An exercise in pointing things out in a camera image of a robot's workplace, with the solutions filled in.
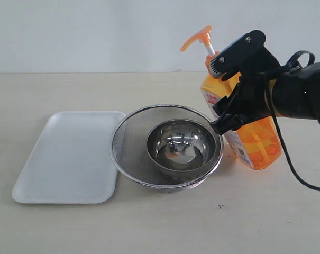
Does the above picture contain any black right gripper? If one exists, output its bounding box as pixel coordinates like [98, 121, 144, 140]
[211, 30, 280, 134]

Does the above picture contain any orange pump soap bottle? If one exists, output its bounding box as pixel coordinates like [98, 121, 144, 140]
[180, 25, 282, 170]

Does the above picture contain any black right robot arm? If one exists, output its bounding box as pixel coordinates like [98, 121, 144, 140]
[209, 30, 320, 134]

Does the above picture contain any small stainless steel bowl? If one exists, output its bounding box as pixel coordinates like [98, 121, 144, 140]
[146, 119, 220, 175]

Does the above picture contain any steel mesh colander bowl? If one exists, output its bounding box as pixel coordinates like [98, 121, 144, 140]
[110, 104, 224, 193]

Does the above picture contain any white rectangular plastic tray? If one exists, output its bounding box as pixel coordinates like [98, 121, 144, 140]
[12, 111, 125, 204]

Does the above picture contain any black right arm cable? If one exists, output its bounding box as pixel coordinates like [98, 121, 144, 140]
[262, 50, 320, 192]

